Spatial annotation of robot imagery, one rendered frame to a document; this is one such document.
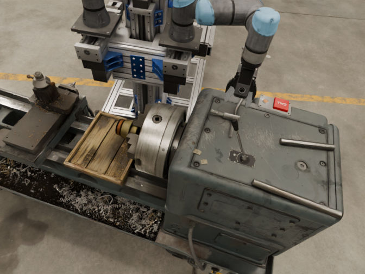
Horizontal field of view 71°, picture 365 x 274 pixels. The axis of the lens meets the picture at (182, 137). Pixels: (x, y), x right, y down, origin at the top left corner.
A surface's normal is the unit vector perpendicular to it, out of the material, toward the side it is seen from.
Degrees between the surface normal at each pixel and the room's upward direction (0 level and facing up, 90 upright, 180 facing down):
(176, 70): 90
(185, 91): 0
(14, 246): 0
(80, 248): 0
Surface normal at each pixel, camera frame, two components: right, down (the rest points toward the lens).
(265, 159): 0.08, -0.58
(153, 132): -0.07, -0.17
